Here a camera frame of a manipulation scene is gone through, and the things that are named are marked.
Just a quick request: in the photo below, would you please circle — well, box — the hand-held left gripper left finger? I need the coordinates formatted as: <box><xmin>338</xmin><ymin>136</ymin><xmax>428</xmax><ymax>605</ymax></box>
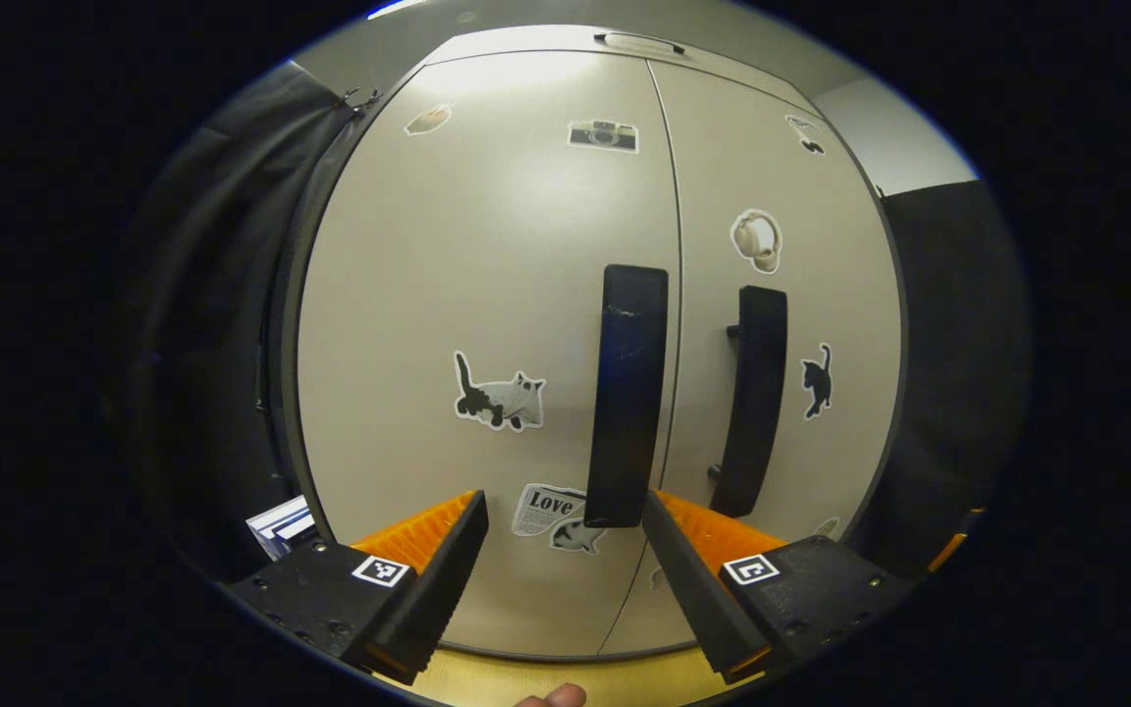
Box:
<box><xmin>222</xmin><ymin>489</ymin><xmax>490</xmax><ymax>686</ymax></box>

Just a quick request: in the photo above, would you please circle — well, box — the white and blue box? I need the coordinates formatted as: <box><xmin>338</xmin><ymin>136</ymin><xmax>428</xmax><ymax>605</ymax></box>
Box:
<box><xmin>245</xmin><ymin>495</ymin><xmax>319</xmax><ymax>563</ymax></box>

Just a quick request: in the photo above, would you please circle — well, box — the white cabinet door headphones sticker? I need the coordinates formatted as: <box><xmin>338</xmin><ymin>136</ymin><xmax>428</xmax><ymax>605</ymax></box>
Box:
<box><xmin>600</xmin><ymin>59</ymin><xmax>910</xmax><ymax>657</ymax></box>

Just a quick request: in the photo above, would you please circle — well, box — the black backdrop cloth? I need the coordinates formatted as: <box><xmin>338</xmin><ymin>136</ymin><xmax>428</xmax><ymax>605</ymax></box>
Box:
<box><xmin>119</xmin><ymin>64</ymin><xmax>370</xmax><ymax>582</ymax></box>
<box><xmin>840</xmin><ymin>180</ymin><xmax>1035</xmax><ymax>582</ymax></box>

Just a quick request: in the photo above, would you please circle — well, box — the white and grey cabinet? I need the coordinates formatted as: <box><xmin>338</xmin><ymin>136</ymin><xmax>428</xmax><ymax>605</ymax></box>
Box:
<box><xmin>266</xmin><ymin>25</ymin><xmax>910</xmax><ymax>661</ymax></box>

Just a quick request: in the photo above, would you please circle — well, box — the silver drawer handle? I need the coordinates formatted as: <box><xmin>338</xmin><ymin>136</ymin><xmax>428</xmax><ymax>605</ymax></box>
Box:
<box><xmin>593</xmin><ymin>31</ymin><xmax>686</xmax><ymax>56</ymax></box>

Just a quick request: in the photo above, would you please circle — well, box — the white cabinet door camera sticker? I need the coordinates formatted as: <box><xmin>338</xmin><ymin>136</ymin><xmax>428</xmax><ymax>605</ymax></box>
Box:
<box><xmin>296</xmin><ymin>49</ymin><xmax>684</xmax><ymax>659</ymax></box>

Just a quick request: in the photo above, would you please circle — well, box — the black door handle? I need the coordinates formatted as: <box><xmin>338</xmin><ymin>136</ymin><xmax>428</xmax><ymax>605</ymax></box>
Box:
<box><xmin>710</xmin><ymin>285</ymin><xmax>789</xmax><ymax>518</ymax></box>
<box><xmin>583</xmin><ymin>263</ymin><xmax>670</xmax><ymax>529</ymax></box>

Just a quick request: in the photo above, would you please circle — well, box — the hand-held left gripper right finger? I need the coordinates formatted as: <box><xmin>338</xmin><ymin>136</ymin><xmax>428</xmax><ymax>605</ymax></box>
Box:
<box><xmin>641</xmin><ymin>488</ymin><xmax>910</xmax><ymax>685</ymax></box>

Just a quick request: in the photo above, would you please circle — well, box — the white cabinet drawer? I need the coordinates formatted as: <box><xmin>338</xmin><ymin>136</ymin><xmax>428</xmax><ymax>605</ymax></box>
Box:
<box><xmin>423</xmin><ymin>25</ymin><xmax>822</xmax><ymax>99</ymax></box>

